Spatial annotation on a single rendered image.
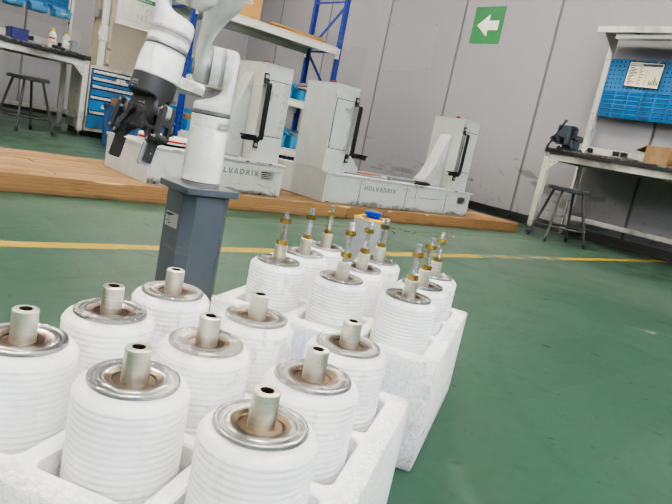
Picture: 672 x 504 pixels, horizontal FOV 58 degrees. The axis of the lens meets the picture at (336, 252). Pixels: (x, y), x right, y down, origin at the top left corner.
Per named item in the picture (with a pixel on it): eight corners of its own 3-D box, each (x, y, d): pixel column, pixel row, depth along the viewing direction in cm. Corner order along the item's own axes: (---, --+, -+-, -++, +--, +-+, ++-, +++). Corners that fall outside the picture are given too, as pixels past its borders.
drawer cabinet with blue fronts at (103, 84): (64, 129, 629) (71, 62, 616) (108, 136, 661) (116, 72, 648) (83, 136, 587) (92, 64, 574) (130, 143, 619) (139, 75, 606)
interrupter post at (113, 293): (93, 314, 64) (97, 284, 63) (108, 309, 66) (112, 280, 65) (112, 320, 63) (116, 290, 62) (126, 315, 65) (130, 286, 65)
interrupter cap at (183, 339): (152, 345, 59) (153, 338, 59) (193, 327, 66) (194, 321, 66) (220, 367, 57) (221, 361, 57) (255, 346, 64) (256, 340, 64)
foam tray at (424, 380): (194, 394, 105) (211, 296, 101) (285, 338, 141) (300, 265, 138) (409, 473, 93) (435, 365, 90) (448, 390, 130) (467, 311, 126)
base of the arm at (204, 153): (174, 179, 149) (184, 110, 146) (207, 183, 155) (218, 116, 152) (192, 186, 142) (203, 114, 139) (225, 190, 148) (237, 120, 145)
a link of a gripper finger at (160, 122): (160, 103, 97) (148, 137, 98) (166, 104, 96) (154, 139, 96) (173, 109, 100) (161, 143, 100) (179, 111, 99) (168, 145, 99)
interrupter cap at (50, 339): (-49, 342, 51) (-48, 334, 51) (22, 322, 58) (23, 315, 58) (21, 368, 49) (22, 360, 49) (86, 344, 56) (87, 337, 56)
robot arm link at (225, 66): (239, 54, 148) (228, 123, 151) (201, 45, 145) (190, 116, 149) (244, 51, 140) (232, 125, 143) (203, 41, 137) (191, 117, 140)
